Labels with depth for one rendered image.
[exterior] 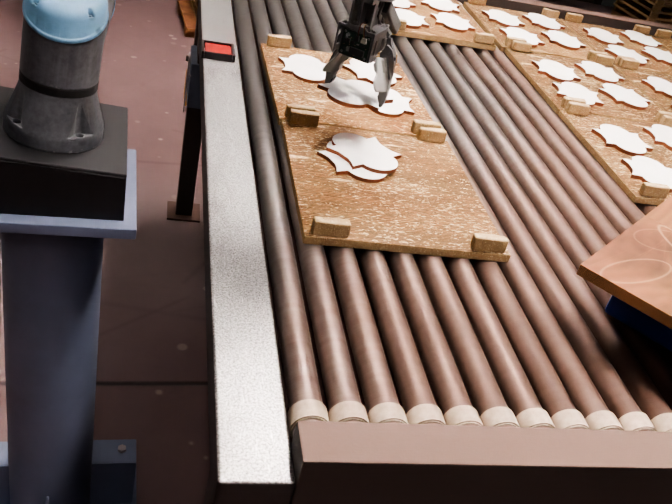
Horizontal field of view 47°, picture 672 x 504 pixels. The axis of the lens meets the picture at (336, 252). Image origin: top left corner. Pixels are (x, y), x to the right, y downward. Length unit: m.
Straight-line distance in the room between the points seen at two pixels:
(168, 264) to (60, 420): 1.14
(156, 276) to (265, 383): 1.68
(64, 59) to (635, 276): 0.88
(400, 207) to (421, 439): 0.54
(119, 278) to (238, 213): 1.37
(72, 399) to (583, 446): 0.99
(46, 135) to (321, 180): 0.45
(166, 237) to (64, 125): 1.58
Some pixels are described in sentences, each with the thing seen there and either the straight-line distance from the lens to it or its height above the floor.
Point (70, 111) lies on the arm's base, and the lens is 1.26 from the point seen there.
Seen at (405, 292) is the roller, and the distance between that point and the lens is 1.18.
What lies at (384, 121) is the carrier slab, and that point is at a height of 0.94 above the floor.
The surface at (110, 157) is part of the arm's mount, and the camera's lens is 1.29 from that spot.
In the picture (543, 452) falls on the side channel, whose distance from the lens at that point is 0.96.
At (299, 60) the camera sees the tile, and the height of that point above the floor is 0.94.
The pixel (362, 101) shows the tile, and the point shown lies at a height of 1.04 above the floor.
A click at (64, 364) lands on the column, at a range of 1.53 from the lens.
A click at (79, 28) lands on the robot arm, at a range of 1.22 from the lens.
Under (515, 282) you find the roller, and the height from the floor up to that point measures 0.91.
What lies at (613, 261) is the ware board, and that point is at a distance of 1.19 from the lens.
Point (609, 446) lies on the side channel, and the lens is 1.02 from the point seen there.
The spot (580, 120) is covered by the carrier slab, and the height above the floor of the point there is 0.94.
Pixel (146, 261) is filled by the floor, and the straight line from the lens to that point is 2.68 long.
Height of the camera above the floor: 1.58
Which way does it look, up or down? 33 degrees down
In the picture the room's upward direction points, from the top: 14 degrees clockwise
